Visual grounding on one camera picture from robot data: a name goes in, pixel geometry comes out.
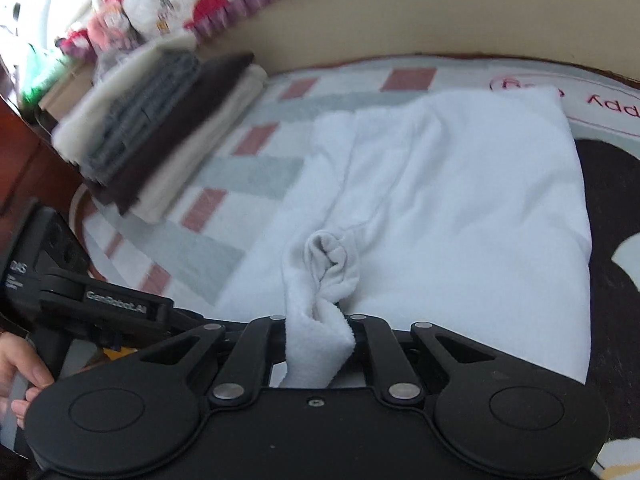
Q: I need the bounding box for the thick cream folded garment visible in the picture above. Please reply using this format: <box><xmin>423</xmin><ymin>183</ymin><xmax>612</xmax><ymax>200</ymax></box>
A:
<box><xmin>51</xmin><ymin>42</ymin><xmax>173</xmax><ymax>163</ymax></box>

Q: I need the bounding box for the beige nightstand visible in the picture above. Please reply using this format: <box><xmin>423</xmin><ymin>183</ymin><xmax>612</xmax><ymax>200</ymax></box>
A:
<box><xmin>37</xmin><ymin>57</ymin><xmax>98</xmax><ymax>113</ymax></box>

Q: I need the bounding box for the red plush toy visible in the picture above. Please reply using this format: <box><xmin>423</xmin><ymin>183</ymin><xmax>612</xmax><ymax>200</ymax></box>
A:
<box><xmin>55</xmin><ymin>27</ymin><xmax>91</xmax><ymax>58</ymax></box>

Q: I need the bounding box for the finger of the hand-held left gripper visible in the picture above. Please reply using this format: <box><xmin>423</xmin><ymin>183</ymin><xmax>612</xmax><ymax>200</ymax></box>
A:
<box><xmin>172</xmin><ymin>307</ymin><xmax>206</xmax><ymax>334</ymax></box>

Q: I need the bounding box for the thin cream folded garment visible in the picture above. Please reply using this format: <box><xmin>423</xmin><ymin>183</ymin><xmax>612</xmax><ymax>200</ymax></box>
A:
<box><xmin>135</xmin><ymin>64</ymin><xmax>269</xmax><ymax>222</ymax></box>

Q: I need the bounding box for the person's left hand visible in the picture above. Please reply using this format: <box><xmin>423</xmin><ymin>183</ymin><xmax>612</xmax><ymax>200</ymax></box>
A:
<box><xmin>0</xmin><ymin>335</ymin><xmax>55</xmax><ymax>430</ymax></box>

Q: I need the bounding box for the white garment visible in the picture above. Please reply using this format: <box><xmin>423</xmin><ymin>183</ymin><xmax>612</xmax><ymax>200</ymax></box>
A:
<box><xmin>215</xmin><ymin>85</ymin><xmax>594</xmax><ymax>392</ymax></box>

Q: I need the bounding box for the dark wooden dresser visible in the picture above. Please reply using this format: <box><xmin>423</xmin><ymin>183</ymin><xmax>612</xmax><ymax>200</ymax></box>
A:
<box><xmin>0</xmin><ymin>92</ymin><xmax>83</xmax><ymax>243</ymax></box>

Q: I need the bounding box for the pink grey checked rug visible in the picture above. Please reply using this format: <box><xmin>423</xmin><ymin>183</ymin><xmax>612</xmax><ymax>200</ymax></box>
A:
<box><xmin>70</xmin><ymin>52</ymin><xmax>640</xmax><ymax>480</ymax></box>

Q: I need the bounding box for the beige bed base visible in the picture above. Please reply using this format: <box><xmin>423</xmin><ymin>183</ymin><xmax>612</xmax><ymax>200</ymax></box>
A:
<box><xmin>250</xmin><ymin>0</ymin><xmax>640</xmax><ymax>82</ymax></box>

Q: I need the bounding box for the grey knit folded garment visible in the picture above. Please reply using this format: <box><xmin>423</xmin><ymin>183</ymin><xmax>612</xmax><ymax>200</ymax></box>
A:
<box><xmin>82</xmin><ymin>51</ymin><xmax>202</xmax><ymax>177</ymax></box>

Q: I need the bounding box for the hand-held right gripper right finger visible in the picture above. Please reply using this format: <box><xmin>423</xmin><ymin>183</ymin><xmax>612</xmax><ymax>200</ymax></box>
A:
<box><xmin>345</xmin><ymin>314</ymin><xmax>493</xmax><ymax>405</ymax></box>

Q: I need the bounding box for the green plastic bag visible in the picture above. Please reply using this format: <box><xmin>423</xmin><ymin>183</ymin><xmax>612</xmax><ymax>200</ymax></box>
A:
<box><xmin>19</xmin><ymin>42</ymin><xmax>68</xmax><ymax>107</ymax></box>

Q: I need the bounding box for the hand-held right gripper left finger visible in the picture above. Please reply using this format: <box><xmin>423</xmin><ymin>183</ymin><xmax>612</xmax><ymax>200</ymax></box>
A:
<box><xmin>141</xmin><ymin>314</ymin><xmax>288</xmax><ymax>405</ymax></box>

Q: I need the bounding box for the stack of folded towels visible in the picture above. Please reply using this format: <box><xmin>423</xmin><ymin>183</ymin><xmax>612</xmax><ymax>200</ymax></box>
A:
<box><xmin>95</xmin><ymin>51</ymin><xmax>257</xmax><ymax>213</ymax></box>

